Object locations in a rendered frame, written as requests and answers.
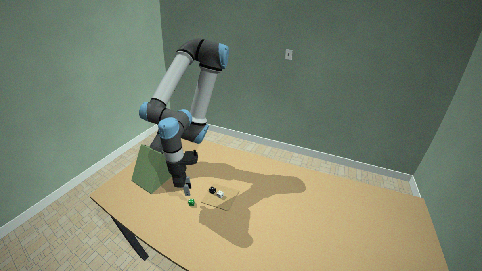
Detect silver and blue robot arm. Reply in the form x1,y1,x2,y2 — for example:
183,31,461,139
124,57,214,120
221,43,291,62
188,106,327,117
139,38,229,153

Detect tan square mat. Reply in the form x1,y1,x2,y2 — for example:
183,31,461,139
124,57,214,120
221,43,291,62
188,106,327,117
201,183,239,211

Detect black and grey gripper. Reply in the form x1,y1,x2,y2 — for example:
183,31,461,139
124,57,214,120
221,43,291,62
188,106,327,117
162,148,198,196

